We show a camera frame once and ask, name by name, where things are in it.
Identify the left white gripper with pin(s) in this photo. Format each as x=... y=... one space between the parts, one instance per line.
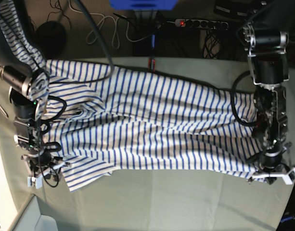
x=282 y=171

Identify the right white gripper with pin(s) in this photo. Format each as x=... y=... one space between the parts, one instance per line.
x=39 y=172

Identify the blue white striped t-shirt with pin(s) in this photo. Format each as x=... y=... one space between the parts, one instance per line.
x=132 y=120

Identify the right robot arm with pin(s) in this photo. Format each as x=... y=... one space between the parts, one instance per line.
x=23 y=68

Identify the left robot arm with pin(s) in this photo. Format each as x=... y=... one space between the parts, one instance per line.
x=265 y=36

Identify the metal strip on cloth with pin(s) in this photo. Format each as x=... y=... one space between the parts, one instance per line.
x=3 y=112

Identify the green table cloth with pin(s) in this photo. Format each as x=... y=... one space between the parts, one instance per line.
x=134 y=200

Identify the black round disc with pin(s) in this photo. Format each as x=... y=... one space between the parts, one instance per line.
x=51 y=38

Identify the black power strip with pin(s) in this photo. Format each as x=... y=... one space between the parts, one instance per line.
x=202 y=24

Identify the red black centre clamp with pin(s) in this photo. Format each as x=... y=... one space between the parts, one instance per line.
x=151 y=61

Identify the blue box overhead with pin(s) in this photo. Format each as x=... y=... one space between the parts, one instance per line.
x=143 y=4

